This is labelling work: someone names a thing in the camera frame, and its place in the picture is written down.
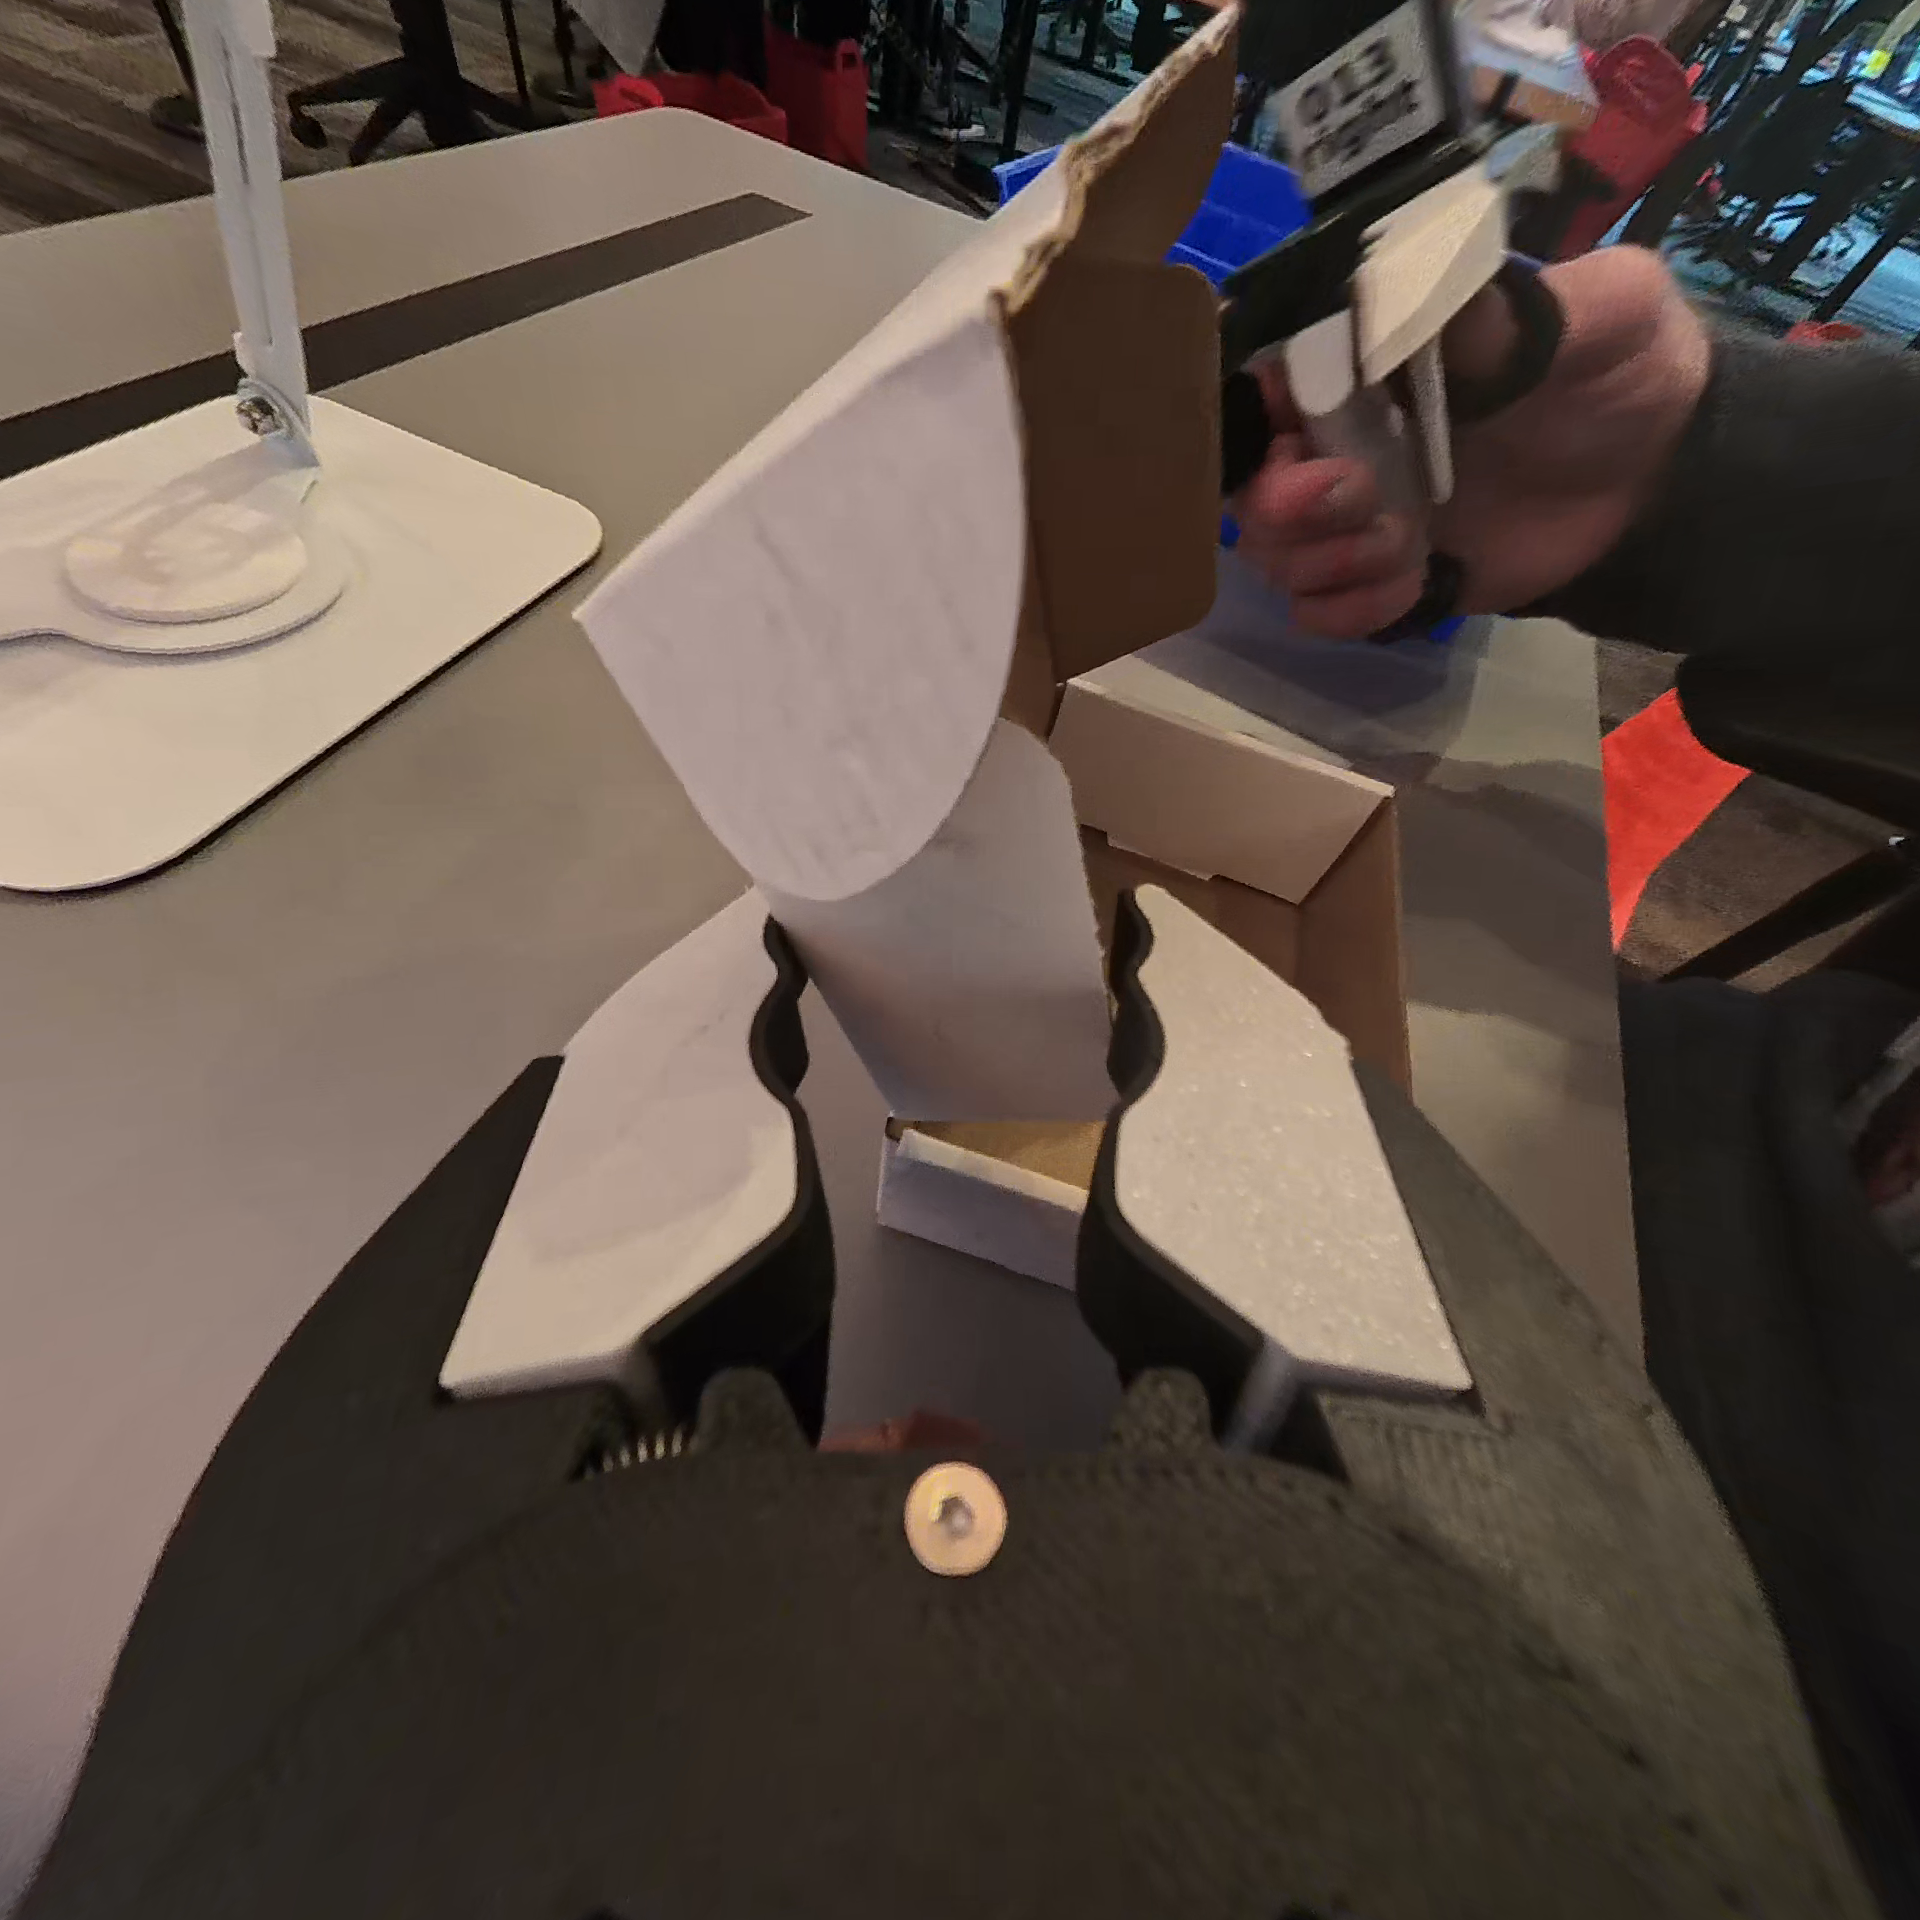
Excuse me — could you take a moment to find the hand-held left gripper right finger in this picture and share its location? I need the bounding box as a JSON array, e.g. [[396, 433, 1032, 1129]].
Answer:
[[1074, 883, 1476, 1451]]

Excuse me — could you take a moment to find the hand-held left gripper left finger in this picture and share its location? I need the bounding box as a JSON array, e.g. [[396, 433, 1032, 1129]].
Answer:
[[438, 884, 836, 1444]]

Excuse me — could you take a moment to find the white cardboard box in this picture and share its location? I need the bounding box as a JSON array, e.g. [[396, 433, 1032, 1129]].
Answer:
[[574, 0, 1414, 1295]]

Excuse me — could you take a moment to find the person's right forearm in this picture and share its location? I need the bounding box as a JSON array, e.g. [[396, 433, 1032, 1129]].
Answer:
[[1515, 334, 1920, 705]]

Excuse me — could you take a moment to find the person's right hand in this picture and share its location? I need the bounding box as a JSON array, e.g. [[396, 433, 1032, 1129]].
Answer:
[[1237, 243, 1714, 644]]

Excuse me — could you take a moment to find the blue plastic bin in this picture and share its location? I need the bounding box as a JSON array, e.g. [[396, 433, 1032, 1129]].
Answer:
[[1168, 142, 1310, 289]]

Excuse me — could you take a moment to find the red chair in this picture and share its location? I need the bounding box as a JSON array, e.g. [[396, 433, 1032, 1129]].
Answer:
[[1558, 37, 1714, 261]]

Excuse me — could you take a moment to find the red bag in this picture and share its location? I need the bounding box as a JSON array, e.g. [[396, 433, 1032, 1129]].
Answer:
[[592, 30, 876, 168]]

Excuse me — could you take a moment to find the red panel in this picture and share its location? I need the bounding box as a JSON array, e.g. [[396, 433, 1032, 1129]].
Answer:
[[1602, 691, 1753, 950]]

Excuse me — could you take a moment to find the white round stand base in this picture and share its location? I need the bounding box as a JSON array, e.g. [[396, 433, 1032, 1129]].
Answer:
[[0, 486, 361, 663]]

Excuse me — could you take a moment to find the black office chair base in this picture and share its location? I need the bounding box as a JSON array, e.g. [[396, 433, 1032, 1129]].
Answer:
[[286, 0, 576, 166]]

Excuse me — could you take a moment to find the white lamp base plate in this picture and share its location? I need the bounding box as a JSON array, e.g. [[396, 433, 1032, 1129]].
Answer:
[[0, 393, 605, 895]]

